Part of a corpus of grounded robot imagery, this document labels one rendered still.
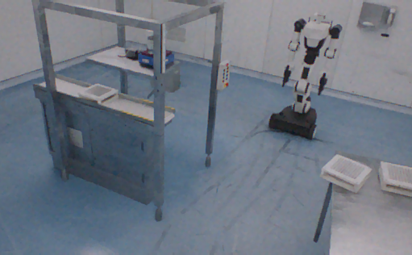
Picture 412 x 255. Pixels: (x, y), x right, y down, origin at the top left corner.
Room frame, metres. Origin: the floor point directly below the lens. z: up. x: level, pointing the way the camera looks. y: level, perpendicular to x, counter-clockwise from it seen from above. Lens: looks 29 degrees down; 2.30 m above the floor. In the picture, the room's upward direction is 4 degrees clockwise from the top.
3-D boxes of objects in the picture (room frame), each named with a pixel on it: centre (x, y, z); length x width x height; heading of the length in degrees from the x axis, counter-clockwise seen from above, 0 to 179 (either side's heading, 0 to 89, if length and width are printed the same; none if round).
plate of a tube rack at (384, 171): (1.99, -1.29, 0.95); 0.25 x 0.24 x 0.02; 163
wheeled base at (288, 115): (4.43, -1.22, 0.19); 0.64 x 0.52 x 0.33; 153
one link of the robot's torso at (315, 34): (4.45, -1.23, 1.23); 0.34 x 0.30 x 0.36; 63
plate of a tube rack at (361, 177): (2.02, -0.95, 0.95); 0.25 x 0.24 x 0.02; 142
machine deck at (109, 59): (2.72, 0.60, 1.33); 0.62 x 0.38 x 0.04; 65
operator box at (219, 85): (3.34, -0.13, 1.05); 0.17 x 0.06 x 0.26; 155
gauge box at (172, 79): (2.76, 0.36, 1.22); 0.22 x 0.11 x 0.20; 65
